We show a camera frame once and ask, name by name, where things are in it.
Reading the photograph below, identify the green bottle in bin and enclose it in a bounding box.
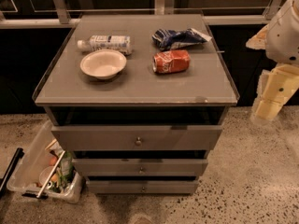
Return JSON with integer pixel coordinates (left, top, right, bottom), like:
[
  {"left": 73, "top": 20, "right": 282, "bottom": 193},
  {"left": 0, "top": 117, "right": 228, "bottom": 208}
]
[{"left": 60, "top": 152, "right": 73, "bottom": 180}]

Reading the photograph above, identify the white bowl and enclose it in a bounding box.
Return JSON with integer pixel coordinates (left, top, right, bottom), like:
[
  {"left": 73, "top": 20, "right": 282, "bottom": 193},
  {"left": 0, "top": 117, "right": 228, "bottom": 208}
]
[{"left": 80, "top": 49, "right": 127, "bottom": 80}]

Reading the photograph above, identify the black flat bar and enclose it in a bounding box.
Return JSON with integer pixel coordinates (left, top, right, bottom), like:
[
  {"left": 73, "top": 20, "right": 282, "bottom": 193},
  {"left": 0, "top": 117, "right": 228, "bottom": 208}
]
[{"left": 0, "top": 147, "right": 24, "bottom": 198}]

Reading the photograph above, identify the grey drawer cabinet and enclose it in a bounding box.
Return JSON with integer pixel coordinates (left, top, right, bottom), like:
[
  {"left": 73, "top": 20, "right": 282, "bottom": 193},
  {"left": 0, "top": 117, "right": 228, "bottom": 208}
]
[{"left": 34, "top": 15, "right": 239, "bottom": 184}]

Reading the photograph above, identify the clear plastic storage bin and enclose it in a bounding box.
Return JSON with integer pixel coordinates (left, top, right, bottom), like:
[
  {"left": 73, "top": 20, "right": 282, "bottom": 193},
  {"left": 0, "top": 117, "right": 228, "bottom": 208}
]
[{"left": 7, "top": 121, "right": 83, "bottom": 203}]

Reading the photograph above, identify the white plastic water bottle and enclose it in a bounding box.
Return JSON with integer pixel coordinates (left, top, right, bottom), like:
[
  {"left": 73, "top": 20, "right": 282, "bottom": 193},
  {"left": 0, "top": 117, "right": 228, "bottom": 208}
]
[{"left": 77, "top": 35, "right": 132, "bottom": 55}]

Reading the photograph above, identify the blue crumpled chip bag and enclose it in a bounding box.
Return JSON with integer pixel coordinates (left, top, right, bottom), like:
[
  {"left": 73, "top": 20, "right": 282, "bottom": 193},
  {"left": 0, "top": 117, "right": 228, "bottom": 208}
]
[{"left": 152, "top": 28, "right": 211, "bottom": 51}]

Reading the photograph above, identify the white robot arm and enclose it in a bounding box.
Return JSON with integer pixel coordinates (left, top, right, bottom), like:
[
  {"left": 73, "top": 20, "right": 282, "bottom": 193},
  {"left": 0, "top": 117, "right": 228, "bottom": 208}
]
[{"left": 246, "top": 0, "right": 299, "bottom": 125}]

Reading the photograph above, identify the grey top drawer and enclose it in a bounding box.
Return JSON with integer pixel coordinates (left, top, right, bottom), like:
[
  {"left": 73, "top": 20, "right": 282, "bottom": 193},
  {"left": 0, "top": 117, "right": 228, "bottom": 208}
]
[{"left": 51, "top": 125, "right": 222, "bottom": 151}]

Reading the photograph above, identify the grey drawer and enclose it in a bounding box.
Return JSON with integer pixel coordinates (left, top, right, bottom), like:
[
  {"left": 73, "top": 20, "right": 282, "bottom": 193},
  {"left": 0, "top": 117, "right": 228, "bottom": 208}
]
[
  {"left": 86, "top": 181, "right": 198, "bottom": 194},
  {"left": 51, "top": 125, "right": 222, "bottom": 151},
  {"left": 73, "top": 159, "right": 207, "bottom": 177}
]

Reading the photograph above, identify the grey bottom drawer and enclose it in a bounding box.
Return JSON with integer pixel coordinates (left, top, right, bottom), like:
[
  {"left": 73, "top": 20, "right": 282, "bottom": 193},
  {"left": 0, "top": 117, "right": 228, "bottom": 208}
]
[{"left": 86, "top": 181, "right": 198, "bottom": 194}]

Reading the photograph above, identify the red crushed soda can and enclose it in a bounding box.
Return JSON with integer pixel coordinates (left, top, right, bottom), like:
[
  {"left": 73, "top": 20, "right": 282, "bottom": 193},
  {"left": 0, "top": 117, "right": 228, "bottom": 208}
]
[{"left": 152, "top": 49, "right": 191, "bottom": 74}]

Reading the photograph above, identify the metal window railing frame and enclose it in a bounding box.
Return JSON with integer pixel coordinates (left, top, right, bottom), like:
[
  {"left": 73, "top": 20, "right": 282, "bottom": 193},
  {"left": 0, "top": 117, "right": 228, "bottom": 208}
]
[{"left": 0, "top": 0, "right": 286, "bottom": 29}]

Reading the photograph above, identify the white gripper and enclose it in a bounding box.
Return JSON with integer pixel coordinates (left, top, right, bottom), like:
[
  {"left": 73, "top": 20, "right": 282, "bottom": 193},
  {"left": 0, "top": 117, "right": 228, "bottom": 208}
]
[{"left": 246, "top": 25, "right": 299, "bottom": 123}]

